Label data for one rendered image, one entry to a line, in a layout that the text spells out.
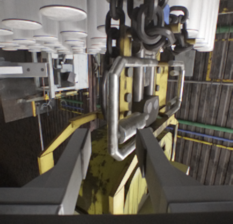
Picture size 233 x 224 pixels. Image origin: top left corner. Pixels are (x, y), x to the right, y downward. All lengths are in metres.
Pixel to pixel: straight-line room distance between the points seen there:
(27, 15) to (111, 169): 0.72
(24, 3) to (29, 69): 0.57
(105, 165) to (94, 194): 0.07
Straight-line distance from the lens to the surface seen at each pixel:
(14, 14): 0.87
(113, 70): 0.22
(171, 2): 0.74
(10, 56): 7.44
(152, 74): 0.45
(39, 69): 0.33
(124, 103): 0.36
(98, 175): 0.41
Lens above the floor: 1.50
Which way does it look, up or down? 15 degrees up
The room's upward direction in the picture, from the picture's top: 179 degrees counter-clockwise
